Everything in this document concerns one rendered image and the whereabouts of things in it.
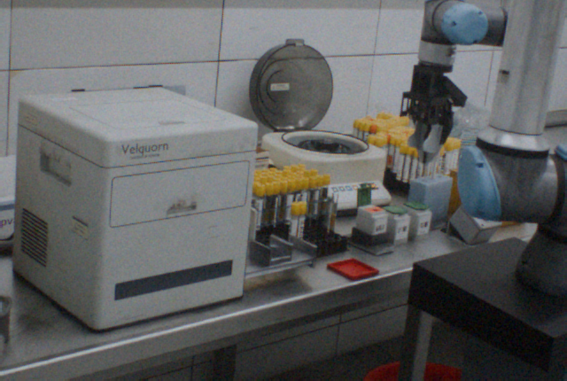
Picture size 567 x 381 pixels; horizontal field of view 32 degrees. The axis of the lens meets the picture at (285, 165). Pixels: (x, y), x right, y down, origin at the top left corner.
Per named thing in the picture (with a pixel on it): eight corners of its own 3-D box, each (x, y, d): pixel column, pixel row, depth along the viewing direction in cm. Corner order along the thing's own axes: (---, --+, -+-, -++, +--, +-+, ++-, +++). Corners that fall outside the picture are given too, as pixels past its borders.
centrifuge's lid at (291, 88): (260, 38, 222) (242, 36, 229) (256, 148, 226) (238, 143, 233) (337, 39, 233) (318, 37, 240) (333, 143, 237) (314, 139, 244)
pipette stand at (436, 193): (425, 232, 205) (432, 186, 202) (399, 222, 209) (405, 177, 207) (452, 223, 212) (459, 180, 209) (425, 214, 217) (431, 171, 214)
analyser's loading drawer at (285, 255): (222, 289, 160) (226, 259, 159) (198, 275, 165) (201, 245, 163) (314, 268, 173) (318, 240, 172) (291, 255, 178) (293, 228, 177)
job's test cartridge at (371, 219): (371, 244, 190) (375, 214, 188) (353, 237, 193) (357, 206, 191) (384, 242, 192) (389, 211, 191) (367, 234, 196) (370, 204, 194)
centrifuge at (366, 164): (315, 220, 205) (322, 164, 202) (244, 179, 229) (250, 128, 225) (405, 211, 218) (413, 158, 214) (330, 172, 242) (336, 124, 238)
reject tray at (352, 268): (353, 281, 175) (353, 276, 174) (326, 268, 179) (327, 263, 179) (378, 274, 179) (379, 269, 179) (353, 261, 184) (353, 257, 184)
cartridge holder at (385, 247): (376, 256, 188) (378, 238, 187) (342, 241, 194) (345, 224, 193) (394, 251, 192) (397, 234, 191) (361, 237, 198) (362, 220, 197)
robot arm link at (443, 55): (433, 37, 202) (467, 44, 196) (430, 59, 203) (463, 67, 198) (412, 39, 196) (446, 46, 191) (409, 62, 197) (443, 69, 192)
